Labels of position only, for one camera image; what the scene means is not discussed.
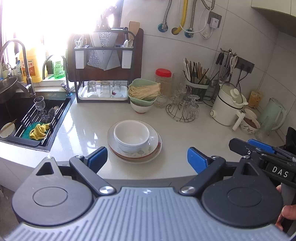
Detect mint green kettle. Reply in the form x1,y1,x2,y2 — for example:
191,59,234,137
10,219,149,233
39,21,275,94
257,97,287,131

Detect wine glass in sink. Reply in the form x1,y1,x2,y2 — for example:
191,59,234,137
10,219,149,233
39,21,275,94
34,96,46,113

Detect hanging utensil stand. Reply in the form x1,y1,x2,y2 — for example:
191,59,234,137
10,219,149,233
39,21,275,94
210,48,238,106

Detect white deep bowl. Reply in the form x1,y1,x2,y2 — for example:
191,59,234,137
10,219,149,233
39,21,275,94
113,120,150,153

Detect upturned clear glass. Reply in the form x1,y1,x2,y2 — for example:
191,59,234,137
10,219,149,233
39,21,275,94
100,81,111,98
87,80,97,93
112,81,122,98

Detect upturned glass on rack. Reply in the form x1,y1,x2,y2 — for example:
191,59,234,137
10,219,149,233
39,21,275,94
188,94,200,120

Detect white electric cooking pot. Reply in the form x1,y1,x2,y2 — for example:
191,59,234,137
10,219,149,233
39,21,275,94
210,82,248,131

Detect steel pot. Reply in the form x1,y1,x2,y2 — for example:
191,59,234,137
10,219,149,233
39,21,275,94
0,76,18,103

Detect green dish soap bottle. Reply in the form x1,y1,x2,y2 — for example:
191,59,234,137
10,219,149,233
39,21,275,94
52,56,65,79

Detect yellow gas hose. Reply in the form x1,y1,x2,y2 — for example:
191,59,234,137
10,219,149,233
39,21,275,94
171,0,189,35

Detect black sink drying rack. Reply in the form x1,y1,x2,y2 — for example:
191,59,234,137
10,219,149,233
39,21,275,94
3,98,72,151

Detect red lid plastic jar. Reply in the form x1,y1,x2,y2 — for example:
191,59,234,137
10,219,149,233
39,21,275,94
154,68,172,108

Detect white wall plug adapter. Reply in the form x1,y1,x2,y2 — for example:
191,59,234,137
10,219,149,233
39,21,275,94
209,18,220,29

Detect yellow detergent bottle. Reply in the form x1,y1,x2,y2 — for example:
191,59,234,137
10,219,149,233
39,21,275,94
26,48,45,83

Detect yellow packet by wall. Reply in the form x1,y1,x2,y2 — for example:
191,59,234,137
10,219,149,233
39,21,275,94
248,90,263,108

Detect metal wire cup rack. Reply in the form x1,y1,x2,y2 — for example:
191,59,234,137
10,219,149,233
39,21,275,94
166,93,199,123

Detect small white bowl in sink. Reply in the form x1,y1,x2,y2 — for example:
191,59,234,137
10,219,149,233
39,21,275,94
0,123,16,138

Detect chrome sink faucet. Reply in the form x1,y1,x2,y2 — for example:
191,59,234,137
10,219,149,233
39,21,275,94
1,39,36,97

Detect black kitchen storage rack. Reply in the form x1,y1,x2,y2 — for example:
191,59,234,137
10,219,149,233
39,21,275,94
73,28,137,103

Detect green bowl with noodles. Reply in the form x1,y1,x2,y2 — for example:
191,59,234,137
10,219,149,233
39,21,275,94
128,78,161,106

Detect yellow cloth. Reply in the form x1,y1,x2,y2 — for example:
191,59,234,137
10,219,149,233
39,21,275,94
29,123,50,141

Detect leaf pattern plate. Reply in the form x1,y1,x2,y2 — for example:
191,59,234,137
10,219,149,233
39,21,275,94
107,131,163,164

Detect black wall power outlet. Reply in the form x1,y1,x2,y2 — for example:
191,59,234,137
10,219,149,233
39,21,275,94
235,57,254,73

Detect person's right hand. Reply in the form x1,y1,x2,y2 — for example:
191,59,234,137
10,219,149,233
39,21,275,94
275,183,295,231

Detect floral ceramic bowl brown contents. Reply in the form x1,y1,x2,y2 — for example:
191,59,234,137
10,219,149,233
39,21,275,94
240,117,261,135

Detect white bowl orange foot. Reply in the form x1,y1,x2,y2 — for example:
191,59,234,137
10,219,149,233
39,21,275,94
130,101,153,114

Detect green chopstick holder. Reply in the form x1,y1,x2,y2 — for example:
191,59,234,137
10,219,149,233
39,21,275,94
185,77,209,103

